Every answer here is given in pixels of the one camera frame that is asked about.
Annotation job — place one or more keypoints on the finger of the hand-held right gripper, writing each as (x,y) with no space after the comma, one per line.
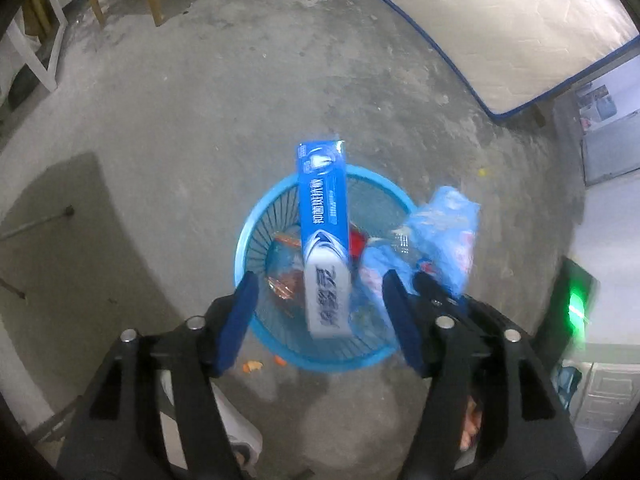
(427,287)

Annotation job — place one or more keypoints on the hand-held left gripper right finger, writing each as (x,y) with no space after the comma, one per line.
(402,320)

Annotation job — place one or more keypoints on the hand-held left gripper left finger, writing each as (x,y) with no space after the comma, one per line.
(235,325)

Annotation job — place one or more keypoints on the blue plastic wrapper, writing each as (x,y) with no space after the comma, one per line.
(445,230)

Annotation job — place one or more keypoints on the blue plastic basket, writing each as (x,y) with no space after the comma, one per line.
(330,362)

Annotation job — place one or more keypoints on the red snack packet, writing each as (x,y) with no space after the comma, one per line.
(356,242)

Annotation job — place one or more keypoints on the blue toothpaste box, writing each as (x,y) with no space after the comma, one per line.
(322,200)

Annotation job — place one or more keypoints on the person's right hand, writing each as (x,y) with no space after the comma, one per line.
(471,425)

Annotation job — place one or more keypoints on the teal object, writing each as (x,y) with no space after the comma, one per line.
(567,385)

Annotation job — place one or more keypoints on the white panelled cabinet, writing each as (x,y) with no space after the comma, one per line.
(607,395)

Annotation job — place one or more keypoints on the grey cabinet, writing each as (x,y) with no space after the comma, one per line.
(615,147)

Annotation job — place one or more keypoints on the blue printed box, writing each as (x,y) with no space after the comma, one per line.
(597,102)

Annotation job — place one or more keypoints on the white mattress with blue edge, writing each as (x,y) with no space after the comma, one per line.
(500,25)

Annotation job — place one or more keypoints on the white metal frame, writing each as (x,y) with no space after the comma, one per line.
(55,60)

